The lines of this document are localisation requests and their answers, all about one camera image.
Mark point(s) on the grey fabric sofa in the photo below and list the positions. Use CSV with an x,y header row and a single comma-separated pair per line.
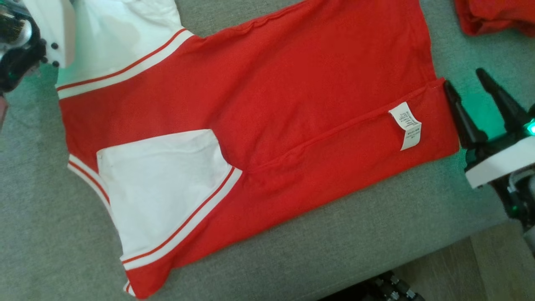
x,y
334,234

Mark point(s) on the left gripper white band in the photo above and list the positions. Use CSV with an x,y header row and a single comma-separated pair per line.
x,y
52,29

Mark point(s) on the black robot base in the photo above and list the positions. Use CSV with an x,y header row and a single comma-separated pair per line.
x,y
376,288

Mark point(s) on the red and white jersey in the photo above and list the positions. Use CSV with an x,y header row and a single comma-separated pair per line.
x,y
271,96

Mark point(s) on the red garment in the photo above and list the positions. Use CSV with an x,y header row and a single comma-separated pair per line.
x,y
493,14

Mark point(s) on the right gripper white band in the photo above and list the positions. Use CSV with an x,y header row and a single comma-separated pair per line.
x,y
501,163

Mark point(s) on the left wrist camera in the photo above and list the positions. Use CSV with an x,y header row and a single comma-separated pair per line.
x,y
16,46

